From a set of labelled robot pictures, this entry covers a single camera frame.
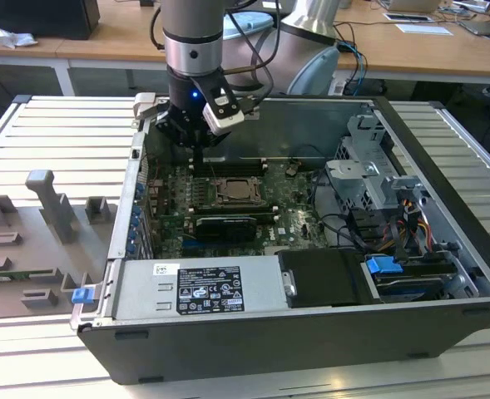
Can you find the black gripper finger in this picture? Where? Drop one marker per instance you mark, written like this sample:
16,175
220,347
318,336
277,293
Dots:
202,160
169,124

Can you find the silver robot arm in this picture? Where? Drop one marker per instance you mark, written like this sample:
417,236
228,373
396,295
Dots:
192,37

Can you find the black RAM slot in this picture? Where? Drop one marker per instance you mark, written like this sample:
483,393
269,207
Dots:
236,213
236,206
232,164
232,171

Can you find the CPU socket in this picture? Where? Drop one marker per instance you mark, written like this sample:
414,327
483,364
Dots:
216,196

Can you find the blue card retention clip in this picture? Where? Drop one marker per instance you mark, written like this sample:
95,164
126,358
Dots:
139,190
133,235
131,248
136,216

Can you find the black graphics card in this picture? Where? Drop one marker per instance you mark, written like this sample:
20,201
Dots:
226,228

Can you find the long wooden desk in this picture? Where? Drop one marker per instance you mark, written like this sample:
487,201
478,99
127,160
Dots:
124,37

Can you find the small black desk item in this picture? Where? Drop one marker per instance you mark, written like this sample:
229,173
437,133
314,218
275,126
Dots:
146,2

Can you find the green motherboard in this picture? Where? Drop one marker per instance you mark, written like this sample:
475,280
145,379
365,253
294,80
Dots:
294,224

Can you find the silver power supply unit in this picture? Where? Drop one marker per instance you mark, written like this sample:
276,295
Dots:
145,291

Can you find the metal drive cage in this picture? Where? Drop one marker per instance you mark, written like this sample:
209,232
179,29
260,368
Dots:
352,183

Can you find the wooden desk white legs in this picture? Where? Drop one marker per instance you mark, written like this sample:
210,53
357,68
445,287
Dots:
20,52

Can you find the black plastic air shroud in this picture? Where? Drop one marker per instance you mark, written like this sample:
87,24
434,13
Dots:
323,278

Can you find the black box on desk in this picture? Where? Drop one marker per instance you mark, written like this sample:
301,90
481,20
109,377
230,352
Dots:
36,18

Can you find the crumpled white paper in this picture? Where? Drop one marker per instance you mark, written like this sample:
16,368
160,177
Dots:
13,37

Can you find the blue case latch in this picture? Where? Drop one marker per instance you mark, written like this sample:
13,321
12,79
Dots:
83,296

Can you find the grey parts rack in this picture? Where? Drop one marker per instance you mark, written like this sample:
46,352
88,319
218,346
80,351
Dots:
28,249

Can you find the black open PC case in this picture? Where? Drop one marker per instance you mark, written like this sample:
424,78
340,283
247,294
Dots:
269,353

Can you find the green RAM stick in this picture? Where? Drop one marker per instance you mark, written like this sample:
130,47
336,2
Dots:
3,274

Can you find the hard disk in blue carrier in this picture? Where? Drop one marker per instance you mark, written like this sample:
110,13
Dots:
411,276

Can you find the open silver laptop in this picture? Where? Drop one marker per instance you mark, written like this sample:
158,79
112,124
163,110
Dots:
411,5

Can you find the white paper sheet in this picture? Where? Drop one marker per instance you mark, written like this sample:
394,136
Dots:
423,29

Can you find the dark grey laptop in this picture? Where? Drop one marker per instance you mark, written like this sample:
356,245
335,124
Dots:
483,27

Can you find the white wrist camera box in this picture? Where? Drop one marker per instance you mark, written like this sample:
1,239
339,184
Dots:
224,118

